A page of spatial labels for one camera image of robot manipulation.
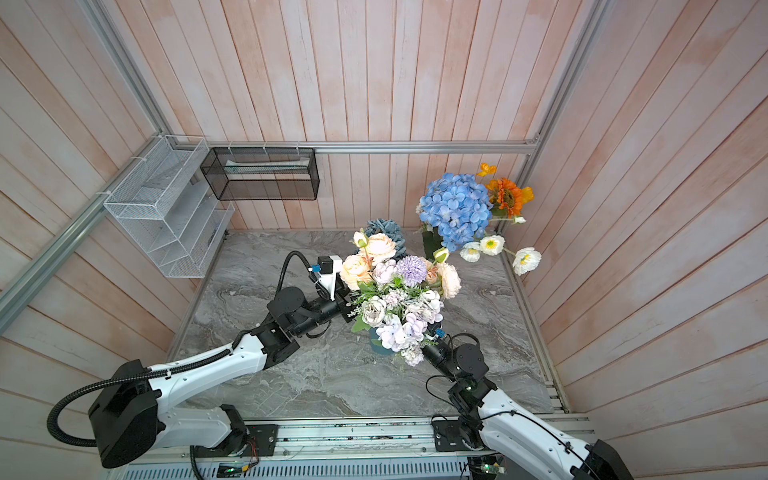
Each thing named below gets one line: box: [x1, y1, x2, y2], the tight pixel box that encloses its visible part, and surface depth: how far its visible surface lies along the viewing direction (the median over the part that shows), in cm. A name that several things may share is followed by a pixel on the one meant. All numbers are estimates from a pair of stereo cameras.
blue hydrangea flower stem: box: [419, 173, 493, 252], surface depth 66 cm
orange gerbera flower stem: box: [486, 177, 523, 219], surface depth 74 cm
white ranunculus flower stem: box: [459, 216, 542, 277], surface depth 63 cm
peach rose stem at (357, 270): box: [340, 230, 397, 291], surface depth 59 cm
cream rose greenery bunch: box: [348, 256, 444, 367], surface depth 56 cm
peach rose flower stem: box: [426, 247, 461, 300], surface depth 57 cm
